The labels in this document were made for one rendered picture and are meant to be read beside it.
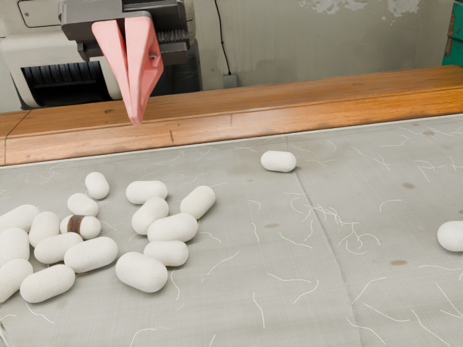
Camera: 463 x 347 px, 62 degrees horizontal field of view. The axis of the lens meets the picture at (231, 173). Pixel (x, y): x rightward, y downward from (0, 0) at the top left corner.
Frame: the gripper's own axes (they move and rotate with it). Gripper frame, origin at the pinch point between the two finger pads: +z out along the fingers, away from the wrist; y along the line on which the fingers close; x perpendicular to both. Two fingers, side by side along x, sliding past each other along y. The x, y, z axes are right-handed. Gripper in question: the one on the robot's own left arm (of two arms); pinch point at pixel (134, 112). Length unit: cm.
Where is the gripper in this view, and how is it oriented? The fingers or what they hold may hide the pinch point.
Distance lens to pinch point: 32.7
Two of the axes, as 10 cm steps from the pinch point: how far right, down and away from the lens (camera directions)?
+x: -0.1, 3.3, 9.4
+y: 9.9, -1.3, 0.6
